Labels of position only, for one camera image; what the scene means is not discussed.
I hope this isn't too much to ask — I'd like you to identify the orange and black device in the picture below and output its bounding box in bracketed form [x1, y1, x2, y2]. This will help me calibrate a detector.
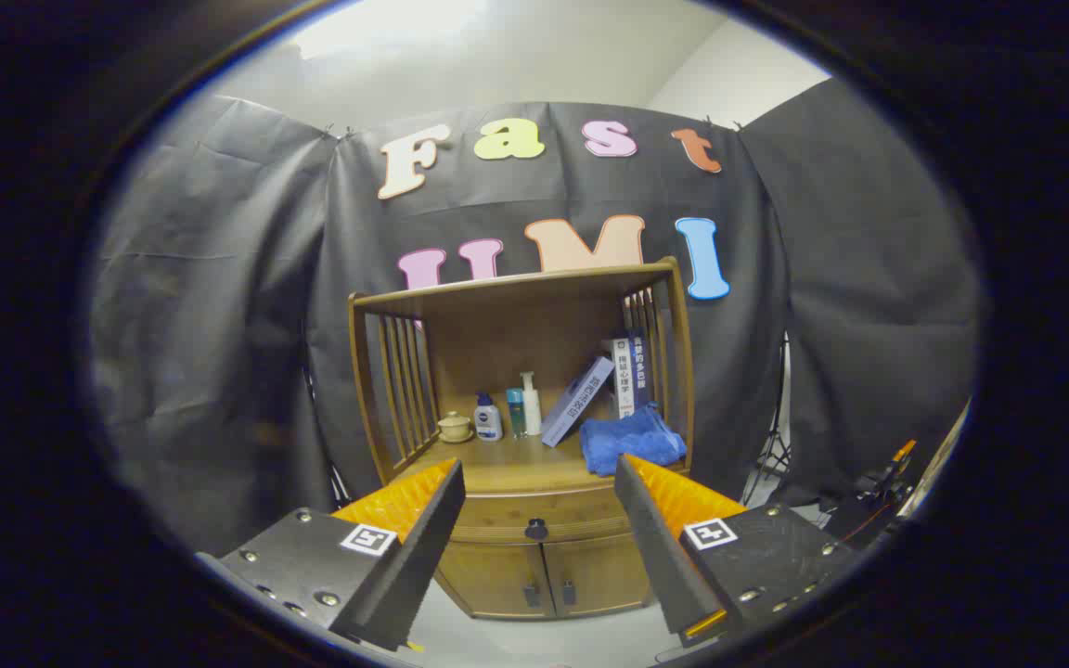
[855, 439, 921, 530]

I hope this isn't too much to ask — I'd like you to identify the wooden cabinet door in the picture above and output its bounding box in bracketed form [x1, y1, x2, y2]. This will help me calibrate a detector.
[544, 535, 656, 614]
[435, 541, 555, 620]

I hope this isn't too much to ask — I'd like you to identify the blue towel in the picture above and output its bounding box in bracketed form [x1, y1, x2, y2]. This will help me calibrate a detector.
[578, 404, 689, 478]

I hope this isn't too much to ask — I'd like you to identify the white bottle with blue cap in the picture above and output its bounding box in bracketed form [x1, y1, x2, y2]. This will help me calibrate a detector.
[473, 392, 504, 443]

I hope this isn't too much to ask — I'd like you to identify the wooden drawer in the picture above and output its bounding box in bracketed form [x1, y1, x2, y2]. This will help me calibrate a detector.
[446, 484, 636, 546]

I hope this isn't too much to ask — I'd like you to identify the wooden cabinet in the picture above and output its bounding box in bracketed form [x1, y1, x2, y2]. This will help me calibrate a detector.
[347, 257, 695, 621]

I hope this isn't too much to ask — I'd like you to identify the white pump bottle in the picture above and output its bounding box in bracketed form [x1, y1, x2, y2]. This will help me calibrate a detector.
[520, 371, 543, 437]

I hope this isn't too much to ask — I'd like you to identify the lavender book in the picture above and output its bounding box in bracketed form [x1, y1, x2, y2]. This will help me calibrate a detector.
[540, 356, 616, 449]

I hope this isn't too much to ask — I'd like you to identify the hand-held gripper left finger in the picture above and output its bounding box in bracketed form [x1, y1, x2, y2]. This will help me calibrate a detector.
[196, 457, 467, 652]

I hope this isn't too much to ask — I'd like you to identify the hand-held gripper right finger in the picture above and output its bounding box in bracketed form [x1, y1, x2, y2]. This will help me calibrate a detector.
[614, 453, 860, 649]

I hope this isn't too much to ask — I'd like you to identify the black tripod stand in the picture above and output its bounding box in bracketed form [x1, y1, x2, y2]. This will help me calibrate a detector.
[741, 334, 793, 507]

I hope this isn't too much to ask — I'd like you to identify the white book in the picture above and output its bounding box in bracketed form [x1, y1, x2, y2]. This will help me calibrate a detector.
[611, 337, 638, 420]

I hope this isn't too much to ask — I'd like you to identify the wooden countertop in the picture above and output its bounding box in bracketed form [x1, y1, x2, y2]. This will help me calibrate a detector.
[393, 429, 689, 497]

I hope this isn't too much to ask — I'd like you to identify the dark blue book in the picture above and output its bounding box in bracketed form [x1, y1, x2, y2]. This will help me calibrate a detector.
[629, 329, 654, 414]

